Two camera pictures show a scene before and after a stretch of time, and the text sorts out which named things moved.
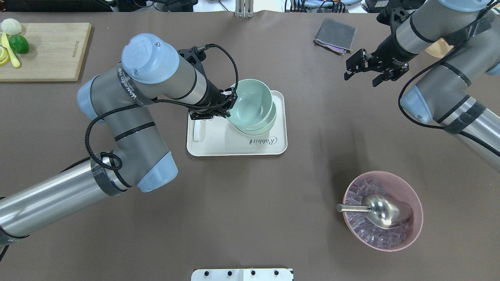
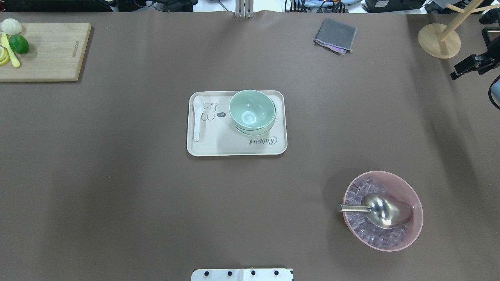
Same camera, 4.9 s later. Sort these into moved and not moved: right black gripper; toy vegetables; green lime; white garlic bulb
Moved: right black gripper
Not moved: green lime; white garlic bulb; toy vegetables
